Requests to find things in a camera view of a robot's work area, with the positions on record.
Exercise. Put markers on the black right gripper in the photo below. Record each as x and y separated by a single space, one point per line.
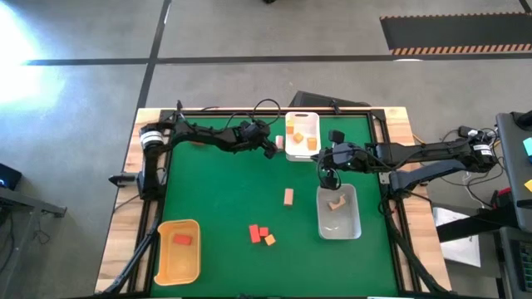
349 155

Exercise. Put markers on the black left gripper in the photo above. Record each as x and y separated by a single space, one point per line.
251 144

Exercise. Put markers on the tan wooden block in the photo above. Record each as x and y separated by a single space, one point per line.
289 197
334 204

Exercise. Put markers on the large red wooden block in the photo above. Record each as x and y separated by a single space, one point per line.
254 233

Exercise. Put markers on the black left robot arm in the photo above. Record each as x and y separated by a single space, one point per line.
199 135

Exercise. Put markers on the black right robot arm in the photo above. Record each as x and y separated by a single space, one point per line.
415 151

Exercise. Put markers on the pink wooden block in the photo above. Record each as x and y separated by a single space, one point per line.
279 142

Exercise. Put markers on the grey plastic bin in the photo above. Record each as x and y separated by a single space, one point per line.
338 226

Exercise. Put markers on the black flat box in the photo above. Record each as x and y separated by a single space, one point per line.
316 100

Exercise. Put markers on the light orange wooden block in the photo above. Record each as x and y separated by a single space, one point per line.
198 144

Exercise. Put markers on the small red wooden block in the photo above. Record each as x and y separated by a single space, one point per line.
264 231

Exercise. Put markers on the yellow wooden cube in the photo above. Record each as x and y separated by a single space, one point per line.
270 240

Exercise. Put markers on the green table mat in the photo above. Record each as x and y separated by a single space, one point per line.
232 266

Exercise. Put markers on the yellow plastic bin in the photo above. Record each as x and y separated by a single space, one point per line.
176 266

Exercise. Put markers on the black side clamp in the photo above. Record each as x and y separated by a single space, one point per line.
122 179

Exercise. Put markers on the white paper sheet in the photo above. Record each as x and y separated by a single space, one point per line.
457 245

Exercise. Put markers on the red clamp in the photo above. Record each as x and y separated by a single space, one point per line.
503 193

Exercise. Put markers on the black hazard striped floor mat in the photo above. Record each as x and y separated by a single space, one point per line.
457 33

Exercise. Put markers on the cyan block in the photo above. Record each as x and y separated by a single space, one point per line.
528 146

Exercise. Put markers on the black equipment rack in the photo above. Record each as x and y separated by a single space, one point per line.
517 266

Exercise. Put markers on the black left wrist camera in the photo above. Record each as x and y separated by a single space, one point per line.
251 129

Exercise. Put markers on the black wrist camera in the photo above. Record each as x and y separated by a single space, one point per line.
336 136
251 129

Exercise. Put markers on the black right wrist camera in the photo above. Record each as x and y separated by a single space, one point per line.
336 136

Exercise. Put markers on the black table frame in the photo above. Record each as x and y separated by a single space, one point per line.
191 112

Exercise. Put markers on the grey desk frame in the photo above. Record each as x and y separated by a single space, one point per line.
33 206

